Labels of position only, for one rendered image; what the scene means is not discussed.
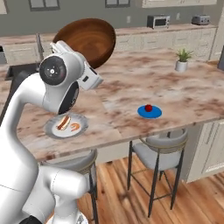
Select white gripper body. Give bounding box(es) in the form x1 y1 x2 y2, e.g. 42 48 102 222
80 72 105 91

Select beige base cupboard run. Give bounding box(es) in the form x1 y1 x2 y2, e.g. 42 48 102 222
0 24 219 67

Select blue plate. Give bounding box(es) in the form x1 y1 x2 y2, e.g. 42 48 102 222
136 104 163 120

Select large brown wooden bowl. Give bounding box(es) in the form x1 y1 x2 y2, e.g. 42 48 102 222
52 17 117 70

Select brown sausage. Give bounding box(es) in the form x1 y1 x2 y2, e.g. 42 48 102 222
55 115 72 131

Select grey framed window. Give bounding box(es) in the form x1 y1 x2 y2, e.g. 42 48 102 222
104 0 131 9
27 0 61 12

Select orange shrimp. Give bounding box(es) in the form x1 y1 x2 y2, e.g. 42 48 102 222
69 122 81 132

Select silver toaster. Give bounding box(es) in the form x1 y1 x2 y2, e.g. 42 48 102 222
191 14 211 26

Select beige island cupboard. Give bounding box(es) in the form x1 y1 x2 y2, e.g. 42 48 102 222
186 118 224 184

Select green plant in white pot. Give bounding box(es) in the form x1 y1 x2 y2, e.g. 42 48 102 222
174 47 194 73

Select silver microwave oven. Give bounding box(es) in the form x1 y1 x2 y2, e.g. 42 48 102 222
146 14 172 30

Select beige wall cupboards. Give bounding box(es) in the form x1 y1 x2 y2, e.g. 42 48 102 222
141 0 219 9

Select grey stool with black legs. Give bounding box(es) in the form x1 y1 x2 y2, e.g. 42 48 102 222
126 128 189 219
40 148 101 224

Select grey plate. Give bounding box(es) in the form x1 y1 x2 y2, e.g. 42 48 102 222
43 112 89 140

